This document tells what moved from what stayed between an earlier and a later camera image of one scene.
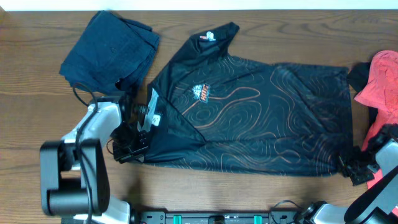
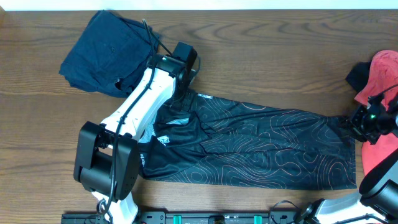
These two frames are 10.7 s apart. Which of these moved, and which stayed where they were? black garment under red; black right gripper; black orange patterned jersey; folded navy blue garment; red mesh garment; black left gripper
Moved: black orange patterned jersey; black left gripper; black right gripper
Stayed: folded navy blue garment; black garment under red; red mesh garment
